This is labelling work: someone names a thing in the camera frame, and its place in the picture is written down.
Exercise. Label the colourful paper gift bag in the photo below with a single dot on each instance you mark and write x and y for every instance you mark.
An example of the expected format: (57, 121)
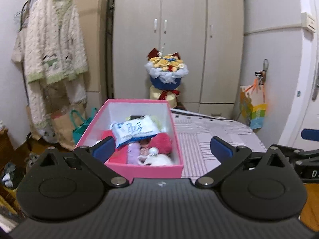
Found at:
(256, 114)

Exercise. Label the cream fleece pajama pants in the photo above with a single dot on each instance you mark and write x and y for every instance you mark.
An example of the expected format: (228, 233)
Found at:
(35, 99)

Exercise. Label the white cow plush toy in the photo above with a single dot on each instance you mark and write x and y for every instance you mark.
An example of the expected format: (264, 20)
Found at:
(159, 159)

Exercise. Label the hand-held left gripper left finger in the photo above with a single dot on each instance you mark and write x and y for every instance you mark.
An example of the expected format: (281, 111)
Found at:
(103, 149)

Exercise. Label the brown paper bag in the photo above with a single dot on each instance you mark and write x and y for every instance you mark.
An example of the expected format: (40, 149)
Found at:
(31, 119)
(62, 129)

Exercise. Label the red envelope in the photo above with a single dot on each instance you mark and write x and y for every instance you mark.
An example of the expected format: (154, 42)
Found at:
(119, 156)

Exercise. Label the beige wardrobe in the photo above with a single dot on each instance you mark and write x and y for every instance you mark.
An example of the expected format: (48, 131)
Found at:
(184, 29)

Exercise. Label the blue white wipes packet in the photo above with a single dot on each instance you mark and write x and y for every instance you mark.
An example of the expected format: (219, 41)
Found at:
(134, 129)

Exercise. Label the pink cardboard box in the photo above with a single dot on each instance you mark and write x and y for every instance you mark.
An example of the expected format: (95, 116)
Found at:
(149, 171)

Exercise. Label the canvas tote bag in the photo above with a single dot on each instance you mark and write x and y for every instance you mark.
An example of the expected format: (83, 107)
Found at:
(17, 49)

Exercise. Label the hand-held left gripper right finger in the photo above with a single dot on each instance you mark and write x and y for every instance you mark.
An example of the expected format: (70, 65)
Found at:
(221, 150)

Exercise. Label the green yarn ball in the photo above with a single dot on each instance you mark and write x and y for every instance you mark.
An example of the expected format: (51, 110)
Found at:
(159, 123)

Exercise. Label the red fluffy cloth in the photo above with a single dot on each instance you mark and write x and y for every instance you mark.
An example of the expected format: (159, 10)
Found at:
(160, 142)

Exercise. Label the wooden cabinet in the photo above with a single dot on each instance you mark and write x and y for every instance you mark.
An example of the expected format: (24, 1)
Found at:
(5, 149)

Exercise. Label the white door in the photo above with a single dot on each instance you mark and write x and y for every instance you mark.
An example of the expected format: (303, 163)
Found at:
(306, 67)

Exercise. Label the teal gift bag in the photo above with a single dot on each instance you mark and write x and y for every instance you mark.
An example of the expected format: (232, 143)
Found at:
(79, 132)

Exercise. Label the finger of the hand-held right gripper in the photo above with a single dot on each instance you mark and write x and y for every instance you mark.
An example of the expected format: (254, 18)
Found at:
(311, 134)
(299, 151)

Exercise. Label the grey shoes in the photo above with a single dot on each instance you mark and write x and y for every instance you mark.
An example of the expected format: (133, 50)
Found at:
(32, 159)

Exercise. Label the dark sneakers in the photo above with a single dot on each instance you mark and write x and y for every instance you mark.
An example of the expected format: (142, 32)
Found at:
(10, 176)

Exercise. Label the yellow flower bouquet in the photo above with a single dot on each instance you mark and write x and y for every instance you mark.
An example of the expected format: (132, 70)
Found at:
(164, 84)

